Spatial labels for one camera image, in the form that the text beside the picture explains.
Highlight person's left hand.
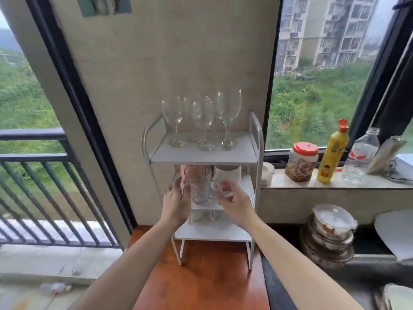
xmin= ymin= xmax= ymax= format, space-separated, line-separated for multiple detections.
xmin=160 ymin=177 xmax=192 ymax=228

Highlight person's right hand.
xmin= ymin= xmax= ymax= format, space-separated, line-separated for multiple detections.
xmin=214 ymin=180 xmax=259 ymax=228

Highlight clear glass mug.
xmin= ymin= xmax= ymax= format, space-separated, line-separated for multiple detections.
xmin=183 ymin=164 xmax=224 ymax=206

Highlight person's right forearm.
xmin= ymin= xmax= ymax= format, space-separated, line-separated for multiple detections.
xmin=240 ymin=218 xmax=366 ymax=310

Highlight person's left forearm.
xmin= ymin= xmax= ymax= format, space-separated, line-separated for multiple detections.
xmin=68 ymin=219 xmax=181 ymax=310

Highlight white ceramic mug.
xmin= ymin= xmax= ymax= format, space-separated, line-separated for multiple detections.
xmin=213 ymin=165 xmax=242 ymax=191

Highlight white metal shelf rack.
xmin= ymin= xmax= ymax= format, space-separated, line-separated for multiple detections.
xmin=141 ymin=111 xmax=265 ymax=271

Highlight white round cup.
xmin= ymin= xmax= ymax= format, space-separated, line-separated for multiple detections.
xmin=260 ymin=162 xmax=275 ymax=188

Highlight clear wine glass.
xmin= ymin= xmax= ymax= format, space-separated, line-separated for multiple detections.
xmin=161 ymin=97 xmax=188 ymax=148
xmin=216 ymin=88 xmax=242 ymax=150
xmin=185 ymin=95 xmax=207 ymax=143
xmin=192 ymin=95 xmax=216 ymax=151

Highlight red lid food jar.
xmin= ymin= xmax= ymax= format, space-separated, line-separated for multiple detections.
xmin=285 ymin=141 xmax=319 ymax=183

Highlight stack of lidded bowls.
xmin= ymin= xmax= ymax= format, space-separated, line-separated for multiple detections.
xmin=300 ymin=203 xmax=359 ymax=268

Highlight yellow bottle orange cap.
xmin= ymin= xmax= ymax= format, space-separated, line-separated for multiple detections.
xmin=317 ymin=119 xmax=350 ymax=184

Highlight clear plastic water bottle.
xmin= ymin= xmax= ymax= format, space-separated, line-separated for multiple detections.
xmin=342 ymin=127 xmax=381 ymax=184

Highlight black balcony railing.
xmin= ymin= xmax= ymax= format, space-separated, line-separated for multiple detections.
xmin=0 ymin=128 xmax=125 ymax=250

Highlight crushed plastic bottle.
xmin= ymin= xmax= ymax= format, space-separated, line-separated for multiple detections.
xmin=39 ymin=281 xmax=73 ymax=295

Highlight grey apartment building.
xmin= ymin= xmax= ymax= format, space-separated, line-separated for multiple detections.
xmin=276 ymin=0 xmax=381 ymax=73

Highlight white plate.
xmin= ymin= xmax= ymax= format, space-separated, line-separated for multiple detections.
xmin=374 ymin=283 xmax=413 ymax=310

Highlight black window frame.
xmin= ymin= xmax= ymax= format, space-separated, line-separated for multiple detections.
xmin=25 ymin=0 xmax=137 ymax=234

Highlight teal wall picture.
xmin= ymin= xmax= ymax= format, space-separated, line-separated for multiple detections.
xmin=76 ymin=0 xmax=133 ymax=18

